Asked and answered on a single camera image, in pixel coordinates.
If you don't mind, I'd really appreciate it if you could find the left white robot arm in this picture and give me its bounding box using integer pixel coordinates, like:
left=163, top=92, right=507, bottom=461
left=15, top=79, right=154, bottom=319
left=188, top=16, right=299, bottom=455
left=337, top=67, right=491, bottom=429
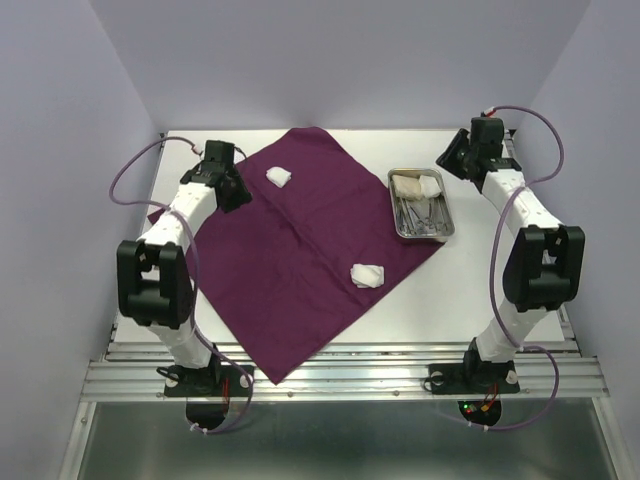
left=116, top=136, right=252, bottom=394

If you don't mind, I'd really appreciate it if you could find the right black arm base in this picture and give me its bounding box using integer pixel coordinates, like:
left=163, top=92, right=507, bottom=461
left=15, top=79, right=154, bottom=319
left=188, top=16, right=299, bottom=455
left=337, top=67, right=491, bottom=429
left=422, top=350, right=520, bottom=396

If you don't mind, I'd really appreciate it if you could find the purple surgical drape cloth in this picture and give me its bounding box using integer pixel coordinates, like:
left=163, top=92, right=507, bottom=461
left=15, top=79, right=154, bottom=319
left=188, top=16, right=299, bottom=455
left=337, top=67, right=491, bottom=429
left=147, top=126, right=446, bottom=385

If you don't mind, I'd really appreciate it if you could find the white gauze pad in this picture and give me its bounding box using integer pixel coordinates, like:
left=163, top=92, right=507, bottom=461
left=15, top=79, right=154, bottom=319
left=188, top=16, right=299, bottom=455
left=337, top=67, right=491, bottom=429
left=418, top=175, right=442, bottom=199
left=266, top=166, right=292, bottom=188
left=350, top=263, right=385, bottom=289

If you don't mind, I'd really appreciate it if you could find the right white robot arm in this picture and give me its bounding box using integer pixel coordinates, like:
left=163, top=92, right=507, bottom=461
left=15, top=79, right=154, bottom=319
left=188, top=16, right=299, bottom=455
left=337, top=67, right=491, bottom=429
left=436, top=112, right=586, bottom=390

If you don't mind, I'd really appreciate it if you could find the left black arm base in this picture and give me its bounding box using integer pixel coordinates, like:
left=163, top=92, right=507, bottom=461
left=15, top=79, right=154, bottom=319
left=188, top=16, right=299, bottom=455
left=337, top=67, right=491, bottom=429
left=156, top=349, right=254, bottom=398

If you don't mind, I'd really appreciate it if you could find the aluminium frame rail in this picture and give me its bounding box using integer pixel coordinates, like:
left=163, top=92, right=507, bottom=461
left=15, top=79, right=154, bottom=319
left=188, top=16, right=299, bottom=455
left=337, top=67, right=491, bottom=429
left=80, top=340, right=609, bottom=402

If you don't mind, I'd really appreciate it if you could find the stainless steel instrument tray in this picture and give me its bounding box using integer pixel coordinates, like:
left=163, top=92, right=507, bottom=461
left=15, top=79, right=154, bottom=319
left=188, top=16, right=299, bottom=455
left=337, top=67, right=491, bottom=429
left=387, top=168, right=455, bottom=243

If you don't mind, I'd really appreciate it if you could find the steel forceps ring handled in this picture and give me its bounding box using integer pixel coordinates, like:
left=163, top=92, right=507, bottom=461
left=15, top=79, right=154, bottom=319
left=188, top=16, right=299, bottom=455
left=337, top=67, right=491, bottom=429
left=398, top=198, right=416, bottom=235

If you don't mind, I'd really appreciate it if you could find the white gauze pad top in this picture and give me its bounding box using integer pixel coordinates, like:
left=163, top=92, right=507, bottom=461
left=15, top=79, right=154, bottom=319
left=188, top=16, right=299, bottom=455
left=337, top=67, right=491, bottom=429
left=266, top=166, right=292, bottom=188

